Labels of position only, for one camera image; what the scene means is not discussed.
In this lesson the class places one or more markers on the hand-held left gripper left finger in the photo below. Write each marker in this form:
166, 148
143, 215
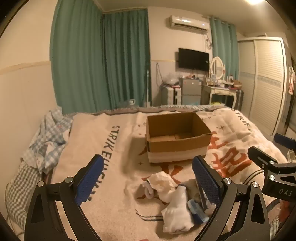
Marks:
91, 178

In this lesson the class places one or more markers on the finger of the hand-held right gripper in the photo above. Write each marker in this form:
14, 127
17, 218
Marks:
283, 140
259, 156

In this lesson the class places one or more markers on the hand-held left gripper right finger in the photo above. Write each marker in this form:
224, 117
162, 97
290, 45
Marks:
204, 178

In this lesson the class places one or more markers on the beige sock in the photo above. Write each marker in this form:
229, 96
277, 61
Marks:
191, 188

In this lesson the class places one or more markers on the brown cardboard box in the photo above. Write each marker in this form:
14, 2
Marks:
178, 146

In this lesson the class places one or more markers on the cream printed blanket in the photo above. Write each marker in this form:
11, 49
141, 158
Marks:
92, 129

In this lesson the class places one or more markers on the blue plaid cloth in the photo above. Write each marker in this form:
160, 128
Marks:
49, 139

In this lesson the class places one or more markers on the dark suitcase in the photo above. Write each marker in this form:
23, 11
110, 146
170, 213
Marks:
240, 99

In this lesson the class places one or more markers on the white louvred wardrobe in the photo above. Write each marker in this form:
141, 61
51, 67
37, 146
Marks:
266, 83

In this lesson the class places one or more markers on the hanging pink clothes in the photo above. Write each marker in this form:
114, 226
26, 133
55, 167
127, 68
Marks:
291, 80

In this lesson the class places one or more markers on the bin with yellow contents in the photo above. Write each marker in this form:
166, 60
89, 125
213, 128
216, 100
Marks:
218, 103

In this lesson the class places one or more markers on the white dressing table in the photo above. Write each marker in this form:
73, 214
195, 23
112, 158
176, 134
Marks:
218, 91

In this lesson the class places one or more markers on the clear water jug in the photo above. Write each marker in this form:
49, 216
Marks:
132, 102

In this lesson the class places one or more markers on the white storage unit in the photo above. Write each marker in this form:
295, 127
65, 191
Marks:
171, 96

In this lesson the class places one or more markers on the grey mini fridge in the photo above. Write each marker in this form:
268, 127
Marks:
189, 89

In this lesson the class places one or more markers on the oval white mirror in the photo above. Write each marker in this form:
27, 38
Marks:
217, 67

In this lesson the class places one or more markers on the white mop pole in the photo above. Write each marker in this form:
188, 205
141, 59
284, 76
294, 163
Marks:
147, 90

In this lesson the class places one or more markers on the clear plastic bag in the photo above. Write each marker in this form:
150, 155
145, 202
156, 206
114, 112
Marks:
171, 78

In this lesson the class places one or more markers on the narrow green curtain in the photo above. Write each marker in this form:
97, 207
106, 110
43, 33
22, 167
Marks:
223, 51

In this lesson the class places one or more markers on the wide green curtain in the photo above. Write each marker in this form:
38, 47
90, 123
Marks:
76, 58

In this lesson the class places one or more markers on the green curtain beside mop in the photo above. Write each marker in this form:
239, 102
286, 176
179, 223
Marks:
126, 58

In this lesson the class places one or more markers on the ceiling light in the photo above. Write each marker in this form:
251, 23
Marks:
254, 1

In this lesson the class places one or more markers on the white air conditioner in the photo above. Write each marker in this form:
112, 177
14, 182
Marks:
188, 24

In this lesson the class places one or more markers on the black wall television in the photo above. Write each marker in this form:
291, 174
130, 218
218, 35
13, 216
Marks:
193, 59

